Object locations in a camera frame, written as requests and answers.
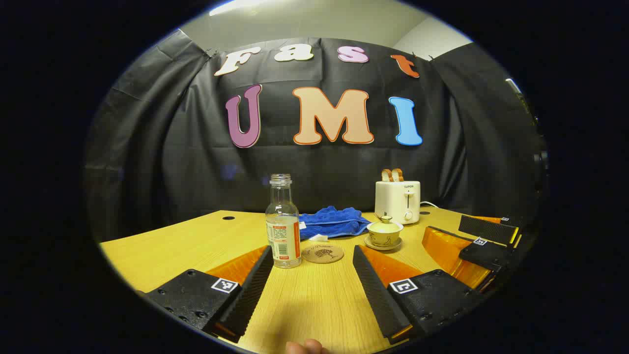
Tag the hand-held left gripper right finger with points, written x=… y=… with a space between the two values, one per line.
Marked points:
x=378 y=295

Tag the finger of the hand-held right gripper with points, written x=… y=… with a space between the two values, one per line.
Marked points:
x=486 y=228
x=491 y=254

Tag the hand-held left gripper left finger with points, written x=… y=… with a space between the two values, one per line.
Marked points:
x=250 y=295

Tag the round cork coaster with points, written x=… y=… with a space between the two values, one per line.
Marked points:
x=323 y=254

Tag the clear plastic water bottle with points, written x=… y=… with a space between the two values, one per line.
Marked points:
x=283 y=231

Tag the small white paper tag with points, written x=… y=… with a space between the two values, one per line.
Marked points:
x=319 y=238

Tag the blue towel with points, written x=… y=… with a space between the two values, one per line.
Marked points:
x=334 y=222

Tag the white toaster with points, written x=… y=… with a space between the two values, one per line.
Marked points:
x=395 y=201

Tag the toasted bread slice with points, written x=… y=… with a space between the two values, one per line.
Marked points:
x=397 y=175
x=386 y=175

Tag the black backdrop cloth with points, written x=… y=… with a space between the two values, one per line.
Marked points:
x=162 y=162

